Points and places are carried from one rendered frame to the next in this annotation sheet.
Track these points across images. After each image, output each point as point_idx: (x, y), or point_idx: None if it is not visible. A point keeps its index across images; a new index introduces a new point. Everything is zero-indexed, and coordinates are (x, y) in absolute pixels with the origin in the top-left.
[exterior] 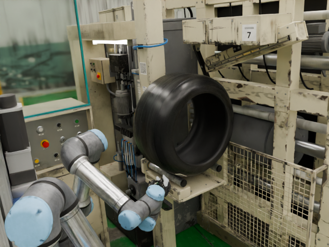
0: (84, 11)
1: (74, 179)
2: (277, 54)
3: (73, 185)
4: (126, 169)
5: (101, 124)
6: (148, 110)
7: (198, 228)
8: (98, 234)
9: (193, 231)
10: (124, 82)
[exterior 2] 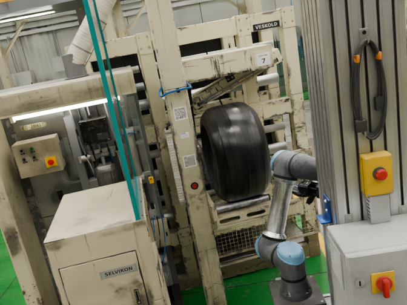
0: None
1: (282, 207)
2: None
3: (281, 216)
4: None
5: (33, 244)
6: (246, 137)
7: (188, 292)
8: None
9: (189, 296)
10: (92, 156)
